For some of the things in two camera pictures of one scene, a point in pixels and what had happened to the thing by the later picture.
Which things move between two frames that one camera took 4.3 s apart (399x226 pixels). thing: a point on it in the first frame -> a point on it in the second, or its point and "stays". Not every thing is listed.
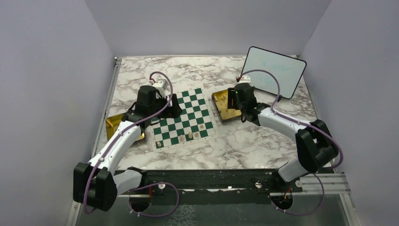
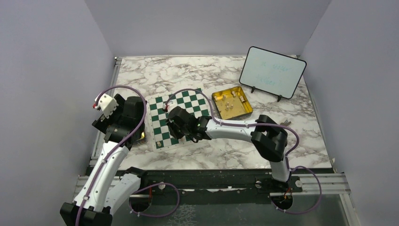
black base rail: x=219 y=182 stays
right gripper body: x=233 y=103 -> x=177 y=133
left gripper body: x=171 y=112 -> x=103 y=122
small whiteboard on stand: x=288 y=71 stays
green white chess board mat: x=196 y=125 stays
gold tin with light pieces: x=219 y=102 stays
